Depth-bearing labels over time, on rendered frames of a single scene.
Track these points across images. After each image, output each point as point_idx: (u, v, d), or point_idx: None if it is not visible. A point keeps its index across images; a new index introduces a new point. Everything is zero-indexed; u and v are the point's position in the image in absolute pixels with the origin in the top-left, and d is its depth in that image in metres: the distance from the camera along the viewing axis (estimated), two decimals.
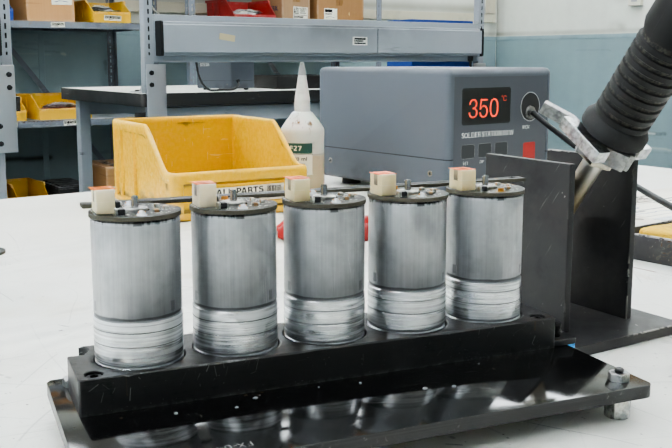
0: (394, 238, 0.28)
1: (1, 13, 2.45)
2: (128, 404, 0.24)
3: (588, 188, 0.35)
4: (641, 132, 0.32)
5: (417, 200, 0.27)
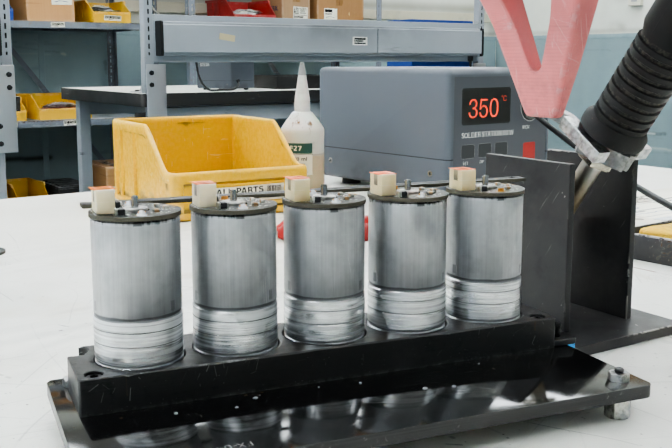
0: (394, 238, 0.28)
1: (1, 13, 2.45)
2: (128, 404, 0.24)
3: (587, 189, 0.35)
4: (640, 133, 0.32)
5: (417, 200, 0.27)
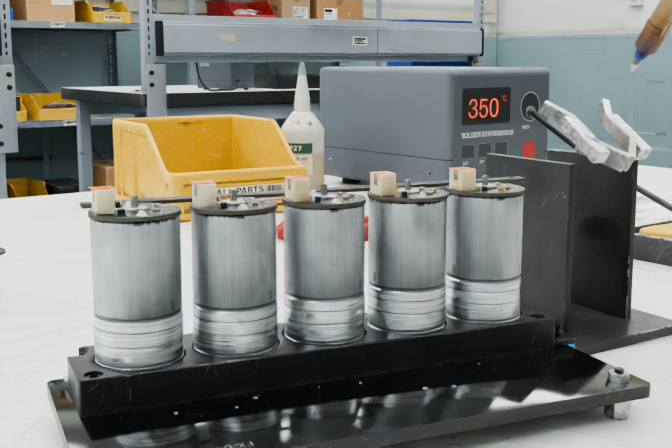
0: (394, 238, 0.28)
1: (1, 13, 2.45)
2: (128, 404, 0.24)
3: None
4: None
5: (417, 200, 0.27)
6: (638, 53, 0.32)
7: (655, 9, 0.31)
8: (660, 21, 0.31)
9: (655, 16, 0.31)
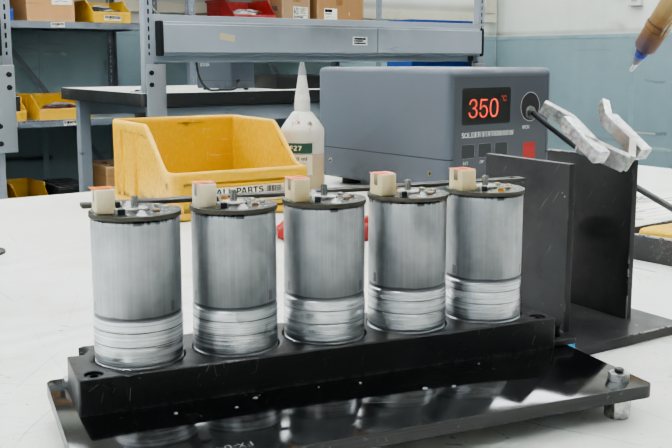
0: (394, 238, 0.28)
1: (1, 13, 2.45)
2: (128, 404, 0.24)
3: None
4: None
5: (417, 200, 0.27)
6: (638, 52, 0.32)
7: (655, 9, 0.31)
8: (660, 21, 0.31)
9: (655, 16, 0.31)
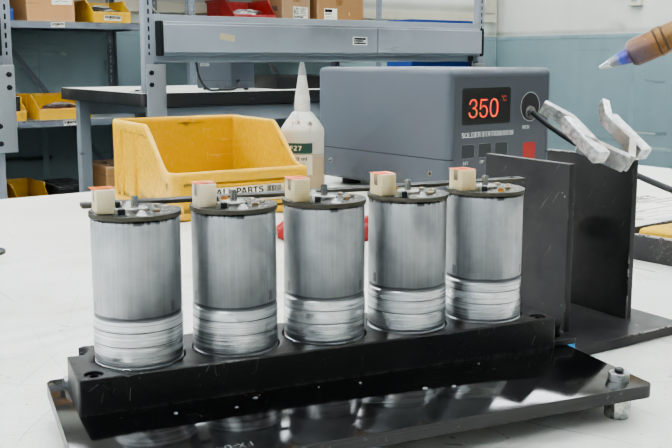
0: (394, 238, 0.28)
1: (1, 13, 2.45)
2: (128, 404, 0.24)
3: None
4: None
5: (417, 200, 0.27)
6: (626, 57, 0.26)
7: None
8: None
9: None
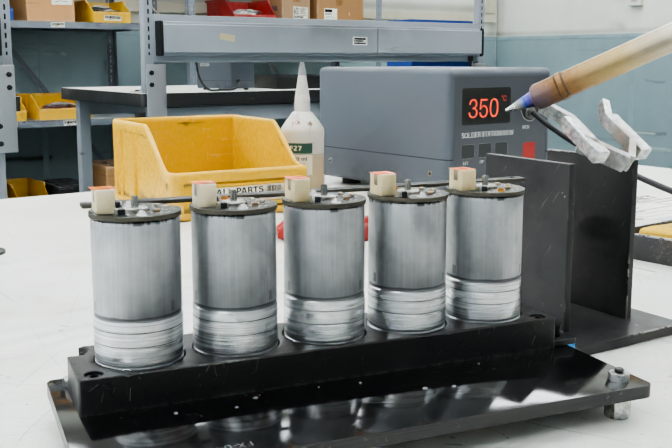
0: (394, 238, 0.28)
1: (1, 13, 2.45)
2: (128, 404, 0.24)
3: None
4: None
5: (417, 200, 0.27)
6: (529, 101, 0.28)
7: (575, 72, 0.27)
8: (574, 87, 0.27)
9: (572, 79, 0.27)
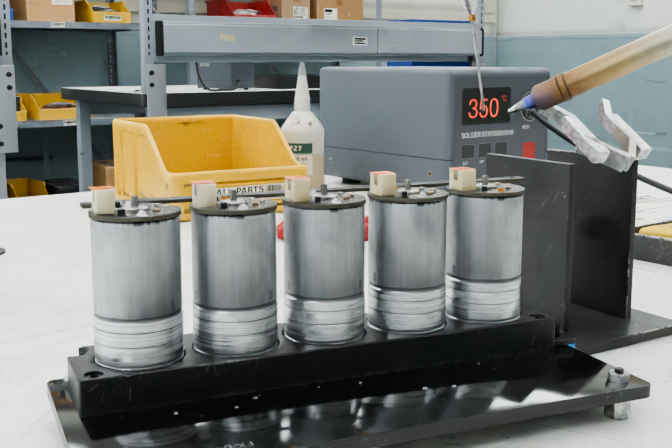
0: (394, 238, 0.28)
1: (1, 13, 2.45)
2: (128, 404, 0.24)
3: None
4: None
5: (417, 200, 0.27)
6: (531, 102, 0.28)
7: (577, 73, 0.27)
8: (576, 88, 0.27)
9: (574, 80, 0.27)
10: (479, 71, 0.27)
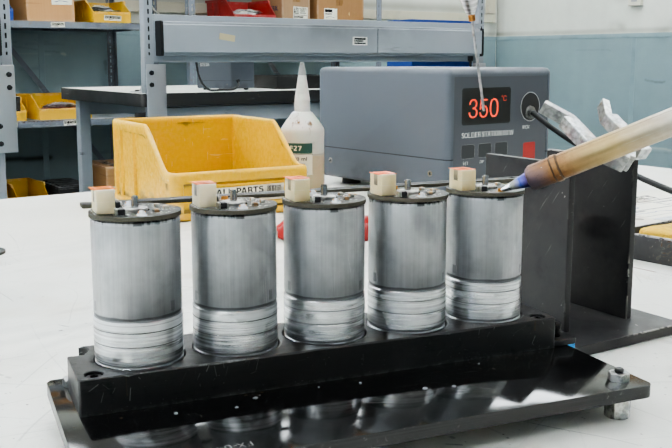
0: (394, 238, 0.28)
1: (1, 13, 2.45)
2: (128, 404, 0.24)
3: (664, 139, 0.27)
4: None
5: (417, 200, 0.27)
6: (524, 182, 0.28)
7: (569, 156, 0.28)
8: (569, 170, 0.28)
9: (566, 163, 0.28)
10: (479, 71, 0.27)
